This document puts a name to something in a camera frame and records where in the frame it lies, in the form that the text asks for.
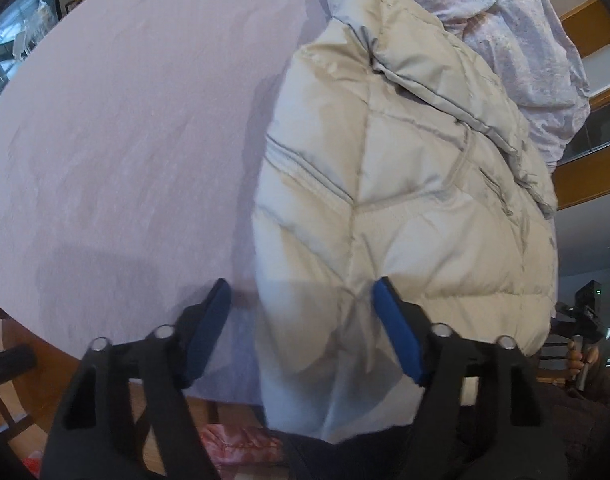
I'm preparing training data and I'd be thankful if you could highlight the beige puffer jacket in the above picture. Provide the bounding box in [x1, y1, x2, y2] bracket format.
[252, 0, 557, 443]

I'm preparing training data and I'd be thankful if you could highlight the person's right hand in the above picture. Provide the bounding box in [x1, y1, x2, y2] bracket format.
[566, 341, 600, 382]

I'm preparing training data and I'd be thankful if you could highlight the red patterned cloth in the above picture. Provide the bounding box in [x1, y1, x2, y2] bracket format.
[199, 424, 283, 469]

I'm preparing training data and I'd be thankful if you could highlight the dark wooden chair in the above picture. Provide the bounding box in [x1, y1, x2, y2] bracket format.
[0, 309, 47, 462]

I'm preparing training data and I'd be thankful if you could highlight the lilac bed sheet mattress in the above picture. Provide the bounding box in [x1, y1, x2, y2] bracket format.
[0, 0, 329, 404]

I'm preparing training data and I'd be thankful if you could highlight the lilac crumpled duvet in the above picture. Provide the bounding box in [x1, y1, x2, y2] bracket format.
[415, 0, 590, 170]

